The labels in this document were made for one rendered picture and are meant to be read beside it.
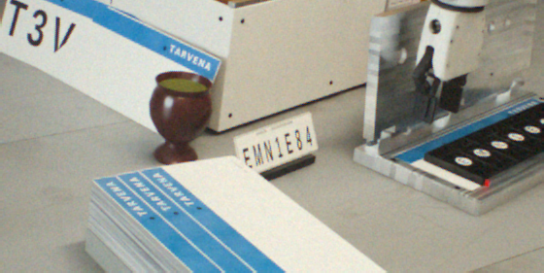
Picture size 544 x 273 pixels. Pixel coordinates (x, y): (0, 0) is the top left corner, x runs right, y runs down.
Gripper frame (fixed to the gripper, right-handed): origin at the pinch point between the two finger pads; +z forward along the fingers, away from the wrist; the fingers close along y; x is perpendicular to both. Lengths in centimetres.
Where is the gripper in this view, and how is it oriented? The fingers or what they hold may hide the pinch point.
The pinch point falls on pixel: (437, 104)
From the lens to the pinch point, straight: 182.5
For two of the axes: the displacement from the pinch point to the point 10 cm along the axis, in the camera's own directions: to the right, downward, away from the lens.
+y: 6.0, -2.4, 7.6
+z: -1.5, 9.0, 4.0
